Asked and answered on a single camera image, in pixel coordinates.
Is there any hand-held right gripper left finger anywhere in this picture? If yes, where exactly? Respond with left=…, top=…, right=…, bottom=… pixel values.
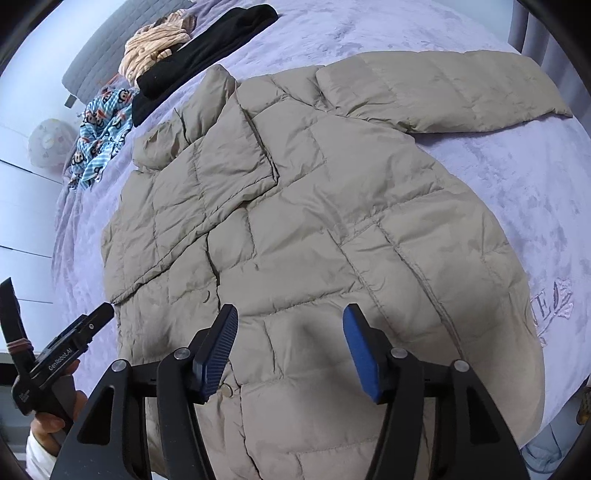
left=50, top=304, right=239, bottom=480

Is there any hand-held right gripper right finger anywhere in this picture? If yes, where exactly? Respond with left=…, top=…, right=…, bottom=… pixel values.
left=342, top=303, right=529, bottom=480

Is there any lavender embossed blanket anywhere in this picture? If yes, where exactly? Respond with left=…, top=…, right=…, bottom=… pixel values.
left=51, top=0, right=591, bottom=476

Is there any grey curtain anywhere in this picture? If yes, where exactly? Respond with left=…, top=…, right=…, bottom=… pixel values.
left=508, top=0, right=580, bottom=93

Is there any leopard print item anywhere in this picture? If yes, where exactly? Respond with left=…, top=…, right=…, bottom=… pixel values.
left=575, top=387, right=591, bottom=424

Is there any blue monkey print cloth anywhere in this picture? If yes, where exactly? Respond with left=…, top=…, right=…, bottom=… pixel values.
left=69, top=85, right=137, bottom=190

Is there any person's left hand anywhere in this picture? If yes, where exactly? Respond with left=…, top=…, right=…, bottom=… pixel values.
left=32, top=359, right=88, bottom=449

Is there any black flat cloth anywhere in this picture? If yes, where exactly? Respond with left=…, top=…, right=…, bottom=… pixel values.
left=131, top=90, right=163, bottom=127

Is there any white round fan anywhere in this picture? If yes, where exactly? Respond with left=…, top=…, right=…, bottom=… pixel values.
left=28, top=119, right=77, bottom=169

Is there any grey padded headboard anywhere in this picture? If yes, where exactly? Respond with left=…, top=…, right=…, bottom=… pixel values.
left=62, top=0, right=195, bottom=109

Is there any beige puffer jacket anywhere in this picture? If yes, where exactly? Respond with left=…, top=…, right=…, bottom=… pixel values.
left=99, top=50, right=574, bottom=480

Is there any beige striped garment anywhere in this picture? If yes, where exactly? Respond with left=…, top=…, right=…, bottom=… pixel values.
left=118, top=13, right=198, bottom=84

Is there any person's left forearm white sleeve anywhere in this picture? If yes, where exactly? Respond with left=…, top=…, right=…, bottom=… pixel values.
left=25, top=428, right=60, bottom=480

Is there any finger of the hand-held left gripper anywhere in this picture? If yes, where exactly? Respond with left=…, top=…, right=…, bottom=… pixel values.
left=64, top=302, right=114, bottom=357

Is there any black folded garment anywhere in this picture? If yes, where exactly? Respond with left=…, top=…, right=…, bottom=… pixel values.
left=136, top=6, right=279, bottom=99

